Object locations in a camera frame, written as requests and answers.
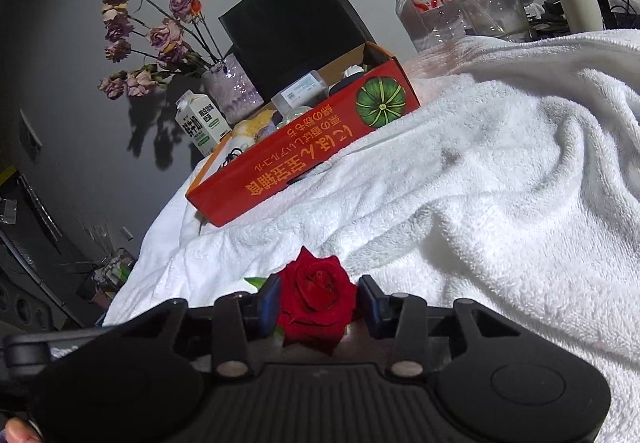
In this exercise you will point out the white terry towel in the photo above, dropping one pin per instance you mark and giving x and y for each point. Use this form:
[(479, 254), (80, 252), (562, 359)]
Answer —
[(475, 183)]

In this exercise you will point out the clear plastic case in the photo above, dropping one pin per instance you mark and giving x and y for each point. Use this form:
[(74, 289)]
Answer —
[(300, 93)]

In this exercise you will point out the red cardboard box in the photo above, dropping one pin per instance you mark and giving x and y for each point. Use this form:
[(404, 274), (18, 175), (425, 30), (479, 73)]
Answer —
[(300, 163)]

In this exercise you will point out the black round item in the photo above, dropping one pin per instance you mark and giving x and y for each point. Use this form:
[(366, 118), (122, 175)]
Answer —
[(345, 84)]

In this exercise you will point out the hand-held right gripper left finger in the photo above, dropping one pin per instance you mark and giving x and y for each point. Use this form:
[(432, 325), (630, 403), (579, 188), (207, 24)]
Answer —
[(270, 297)]

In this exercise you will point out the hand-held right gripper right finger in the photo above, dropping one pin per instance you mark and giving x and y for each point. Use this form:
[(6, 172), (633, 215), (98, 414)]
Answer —
[(371, 308)]

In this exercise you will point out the dried rose bouquet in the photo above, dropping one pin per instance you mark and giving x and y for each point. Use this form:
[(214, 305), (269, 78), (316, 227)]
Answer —
[(165, 35)]

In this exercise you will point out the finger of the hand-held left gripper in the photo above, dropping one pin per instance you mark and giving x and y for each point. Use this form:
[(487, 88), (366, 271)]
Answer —
[(30, 349)]

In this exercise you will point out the clear glass vase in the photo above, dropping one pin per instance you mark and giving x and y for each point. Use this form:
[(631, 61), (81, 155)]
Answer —
[(232, 88)]

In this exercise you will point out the black paper bag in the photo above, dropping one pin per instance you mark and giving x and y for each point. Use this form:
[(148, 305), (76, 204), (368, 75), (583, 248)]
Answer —
[(295, 28)]

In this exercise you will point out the clear drinking glass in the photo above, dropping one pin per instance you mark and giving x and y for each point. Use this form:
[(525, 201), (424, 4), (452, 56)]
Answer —
[(500, 15)]

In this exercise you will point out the white milk carton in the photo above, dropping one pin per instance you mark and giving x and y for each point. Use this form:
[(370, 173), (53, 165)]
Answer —
[(200, 123)]

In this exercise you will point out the red rose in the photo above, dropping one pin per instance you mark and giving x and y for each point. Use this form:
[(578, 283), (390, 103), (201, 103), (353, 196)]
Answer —
[(315, 293)]

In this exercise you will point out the person's left hand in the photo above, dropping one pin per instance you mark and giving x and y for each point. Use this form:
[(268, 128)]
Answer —
[(20, 432)]

